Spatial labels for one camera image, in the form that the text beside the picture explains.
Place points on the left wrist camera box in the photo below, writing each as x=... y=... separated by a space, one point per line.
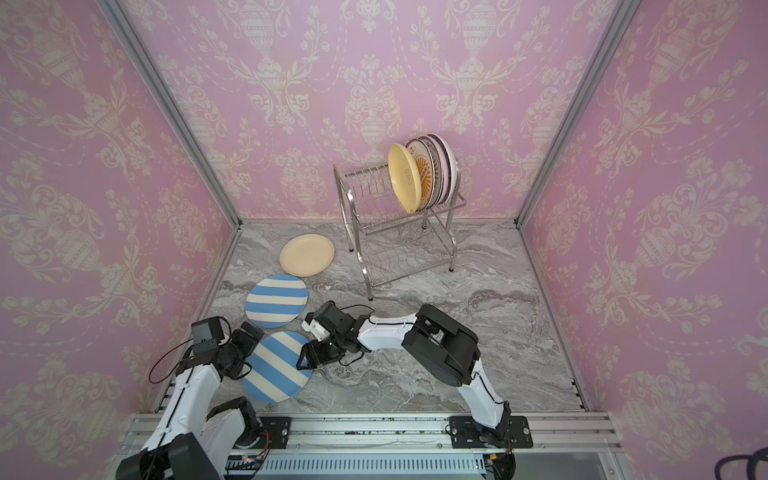
x=207 y=335

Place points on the sunburst pattern plate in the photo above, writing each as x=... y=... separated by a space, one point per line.
x=426 y=169
x=438 y=159

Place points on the blue striped plate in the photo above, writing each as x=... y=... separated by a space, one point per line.
x=274 y=377
x=276 y=301

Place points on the petal pattern plate orange rim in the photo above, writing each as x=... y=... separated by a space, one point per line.
x=457 y=171

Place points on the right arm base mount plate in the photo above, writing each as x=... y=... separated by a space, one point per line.
x=512 y=433

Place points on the aluminium corner post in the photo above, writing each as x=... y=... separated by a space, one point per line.
x=615 y=29
x=117 y=16

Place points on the aluminium front rail frame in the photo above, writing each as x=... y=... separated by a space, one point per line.
x=569 y=445

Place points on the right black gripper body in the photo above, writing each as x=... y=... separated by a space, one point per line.
x=321 y=347

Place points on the blue striped plate rear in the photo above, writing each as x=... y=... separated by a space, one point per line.
x=276 y=301

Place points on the black object bottom right corner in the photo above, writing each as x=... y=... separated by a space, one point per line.
x=750 y=463

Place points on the blue striped plate front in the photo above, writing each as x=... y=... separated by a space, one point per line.
x=274 y=377

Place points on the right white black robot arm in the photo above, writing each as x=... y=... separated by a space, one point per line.
x=446 y=348

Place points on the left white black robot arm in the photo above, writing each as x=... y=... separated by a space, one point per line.
x=193 y=440

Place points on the pink bear plate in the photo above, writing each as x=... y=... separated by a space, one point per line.
x=447 y=171

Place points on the left aluminium corner post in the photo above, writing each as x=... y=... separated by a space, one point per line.
x=117 y=16

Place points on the chrome wire dish rack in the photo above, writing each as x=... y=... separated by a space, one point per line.
x=389 y=243

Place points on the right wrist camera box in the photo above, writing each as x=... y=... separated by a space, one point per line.
x=314 y=328

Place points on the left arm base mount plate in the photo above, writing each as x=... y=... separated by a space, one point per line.
x=265 y=433

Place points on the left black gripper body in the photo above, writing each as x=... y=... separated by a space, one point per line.
x=245 y=345

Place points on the yellow plate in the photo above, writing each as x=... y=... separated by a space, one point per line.
x=404 y=177

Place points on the right aluminium corner post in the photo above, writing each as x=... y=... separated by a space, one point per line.
x=615 y=29

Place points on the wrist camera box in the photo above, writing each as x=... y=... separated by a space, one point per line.
x=207 y=335
x=314 y=328

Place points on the cream plate back left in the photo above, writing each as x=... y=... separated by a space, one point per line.
x=307 y=255

